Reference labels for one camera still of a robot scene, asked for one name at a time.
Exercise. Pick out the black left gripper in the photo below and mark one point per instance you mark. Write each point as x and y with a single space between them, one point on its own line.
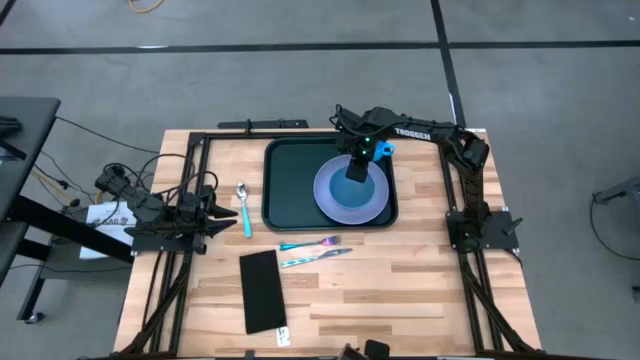
205 212

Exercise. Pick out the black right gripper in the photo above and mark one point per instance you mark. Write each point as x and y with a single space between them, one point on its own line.
361 142

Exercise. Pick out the grey equipment stand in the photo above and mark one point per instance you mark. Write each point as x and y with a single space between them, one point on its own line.
622 190

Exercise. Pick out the black aluminium table frame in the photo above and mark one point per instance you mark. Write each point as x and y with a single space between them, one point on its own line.
240 135

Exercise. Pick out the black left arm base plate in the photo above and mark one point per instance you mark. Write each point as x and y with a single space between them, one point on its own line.
160 244

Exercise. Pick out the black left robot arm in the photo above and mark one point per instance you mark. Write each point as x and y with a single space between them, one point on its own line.
150 207

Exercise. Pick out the dark green serving tray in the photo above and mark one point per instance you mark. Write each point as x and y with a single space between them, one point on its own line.
290 185

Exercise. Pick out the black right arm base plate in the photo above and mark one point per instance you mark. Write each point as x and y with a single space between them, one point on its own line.
497 239

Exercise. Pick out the blue bowl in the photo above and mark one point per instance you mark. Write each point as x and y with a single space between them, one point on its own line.
352 195

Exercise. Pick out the black desk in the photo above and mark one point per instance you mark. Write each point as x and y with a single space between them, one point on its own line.
25 130

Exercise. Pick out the lavender plate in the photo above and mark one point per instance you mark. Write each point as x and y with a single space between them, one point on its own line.
350 216

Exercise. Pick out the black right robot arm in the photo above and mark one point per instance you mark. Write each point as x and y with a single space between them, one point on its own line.
425 134

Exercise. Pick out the small white sticker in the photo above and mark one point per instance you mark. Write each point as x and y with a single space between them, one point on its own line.
283 336

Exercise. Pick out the black power strip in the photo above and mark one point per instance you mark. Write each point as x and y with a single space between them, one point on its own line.
270 124

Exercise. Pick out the black boxy device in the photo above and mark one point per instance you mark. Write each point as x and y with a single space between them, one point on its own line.
377 349

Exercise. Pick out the white printed paper sheet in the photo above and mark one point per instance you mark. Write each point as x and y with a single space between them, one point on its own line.
100 240

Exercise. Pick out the cloth napkin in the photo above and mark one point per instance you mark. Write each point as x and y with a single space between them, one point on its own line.
262 292

